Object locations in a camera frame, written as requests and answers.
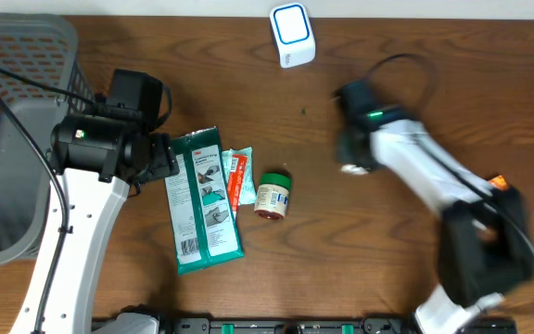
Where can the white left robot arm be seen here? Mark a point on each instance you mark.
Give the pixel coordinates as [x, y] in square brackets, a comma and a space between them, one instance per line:
[97, 157]

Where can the white barcode scanner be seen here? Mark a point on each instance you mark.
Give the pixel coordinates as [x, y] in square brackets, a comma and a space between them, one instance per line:
[292, 33]

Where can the orange tissue packet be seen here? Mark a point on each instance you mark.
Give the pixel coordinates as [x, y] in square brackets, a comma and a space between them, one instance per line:
[499, 182]

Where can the green 3M gloves package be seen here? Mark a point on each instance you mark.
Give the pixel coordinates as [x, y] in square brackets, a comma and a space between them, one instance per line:
[203, 222]

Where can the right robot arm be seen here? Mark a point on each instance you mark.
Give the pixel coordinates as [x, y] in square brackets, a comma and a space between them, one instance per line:
[484, 247]

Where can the green lid cream jar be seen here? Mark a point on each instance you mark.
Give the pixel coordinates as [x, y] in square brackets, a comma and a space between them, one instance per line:
[273, 196]

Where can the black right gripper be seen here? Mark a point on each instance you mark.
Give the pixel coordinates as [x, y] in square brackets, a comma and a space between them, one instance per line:
[342, 154]

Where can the teal and orange sachet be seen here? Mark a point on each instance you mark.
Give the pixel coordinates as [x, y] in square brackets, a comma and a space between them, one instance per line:
[237, 165]

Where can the small orange box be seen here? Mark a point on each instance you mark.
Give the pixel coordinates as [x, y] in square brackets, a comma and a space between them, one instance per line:
[353, 169]

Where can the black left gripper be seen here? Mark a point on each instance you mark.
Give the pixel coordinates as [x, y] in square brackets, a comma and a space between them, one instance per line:
[167, 163]

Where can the grey plastic mesh basket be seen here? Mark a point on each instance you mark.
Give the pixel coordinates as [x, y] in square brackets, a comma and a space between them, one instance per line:
[41, 82]

